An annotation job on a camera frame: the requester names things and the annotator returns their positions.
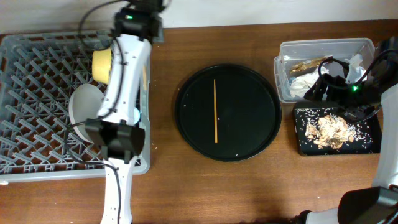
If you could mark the food scraps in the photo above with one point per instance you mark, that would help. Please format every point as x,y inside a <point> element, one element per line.
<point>330,131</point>

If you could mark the clear plastic bin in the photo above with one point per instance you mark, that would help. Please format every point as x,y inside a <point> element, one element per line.
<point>294,52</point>

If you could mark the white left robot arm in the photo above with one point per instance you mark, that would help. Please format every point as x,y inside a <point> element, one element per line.
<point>122,128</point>

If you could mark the white napkin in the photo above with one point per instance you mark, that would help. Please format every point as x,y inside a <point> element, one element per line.
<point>301,84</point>

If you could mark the round black tray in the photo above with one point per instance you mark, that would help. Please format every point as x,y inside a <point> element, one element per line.
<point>248,109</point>

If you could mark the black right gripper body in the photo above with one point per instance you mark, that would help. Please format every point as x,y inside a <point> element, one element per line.
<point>352,101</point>

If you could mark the black rectangular tray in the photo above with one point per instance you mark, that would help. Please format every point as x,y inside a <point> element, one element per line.
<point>367,141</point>

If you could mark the grey round plate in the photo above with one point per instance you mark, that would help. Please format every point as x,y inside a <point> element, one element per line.
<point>84,104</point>

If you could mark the grey dishwasher rack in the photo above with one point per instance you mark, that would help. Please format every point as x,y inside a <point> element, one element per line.
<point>39,73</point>

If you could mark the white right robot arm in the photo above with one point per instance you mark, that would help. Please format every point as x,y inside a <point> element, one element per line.
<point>377,204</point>

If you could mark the wooden chopstick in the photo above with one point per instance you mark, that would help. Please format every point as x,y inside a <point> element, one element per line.
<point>144,77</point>
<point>215,112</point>

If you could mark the blue plastic cup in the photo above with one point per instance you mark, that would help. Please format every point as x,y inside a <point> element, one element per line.
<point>136,115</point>

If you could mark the gold snack wrapper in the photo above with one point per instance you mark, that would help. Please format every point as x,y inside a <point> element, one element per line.
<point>308,64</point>

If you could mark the yellow bowl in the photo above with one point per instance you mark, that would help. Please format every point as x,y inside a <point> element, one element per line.
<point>101,66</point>

